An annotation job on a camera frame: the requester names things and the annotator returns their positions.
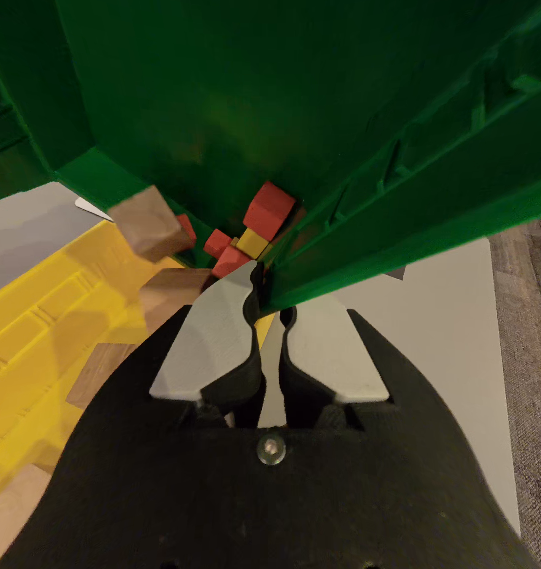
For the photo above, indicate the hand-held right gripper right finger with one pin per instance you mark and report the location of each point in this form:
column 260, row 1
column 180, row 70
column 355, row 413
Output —
column 332, row 355

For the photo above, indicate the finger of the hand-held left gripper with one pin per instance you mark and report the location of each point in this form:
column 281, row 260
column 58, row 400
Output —
column 91, row 207

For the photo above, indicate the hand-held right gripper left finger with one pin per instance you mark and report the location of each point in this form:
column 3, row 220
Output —
column 208, row 342

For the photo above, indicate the yellow plastic box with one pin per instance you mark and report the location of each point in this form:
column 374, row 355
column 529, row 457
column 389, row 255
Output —
column 30, row 333

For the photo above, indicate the green plastic box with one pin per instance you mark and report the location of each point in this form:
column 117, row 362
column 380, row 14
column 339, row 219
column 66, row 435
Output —
column 252, row 89

